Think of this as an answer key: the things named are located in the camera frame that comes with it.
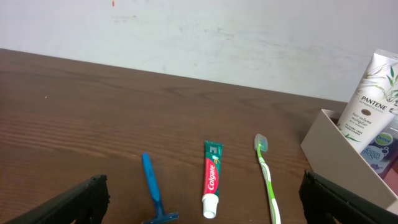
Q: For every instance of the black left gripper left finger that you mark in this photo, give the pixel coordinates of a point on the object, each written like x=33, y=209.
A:
x=86, y=203

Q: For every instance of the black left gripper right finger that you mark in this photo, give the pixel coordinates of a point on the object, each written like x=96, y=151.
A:
x=326, y=202

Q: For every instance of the blue foam soap bottle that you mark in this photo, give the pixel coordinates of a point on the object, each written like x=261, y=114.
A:
x=381, y=153

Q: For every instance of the green white toothbrush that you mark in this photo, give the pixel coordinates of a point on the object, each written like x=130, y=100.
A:
x=261, y=145

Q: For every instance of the white Pantene tube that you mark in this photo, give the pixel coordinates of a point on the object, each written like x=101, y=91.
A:
x=374, y=103

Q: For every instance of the Colgate toothpaste tube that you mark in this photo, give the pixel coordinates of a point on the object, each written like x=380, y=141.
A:
x=212, y=172

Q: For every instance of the white square cardboard box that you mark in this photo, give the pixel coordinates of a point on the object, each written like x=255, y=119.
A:
x=331, y=156

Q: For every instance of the blue disposable razor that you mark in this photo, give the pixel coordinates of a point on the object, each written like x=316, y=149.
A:
x=160, y=215

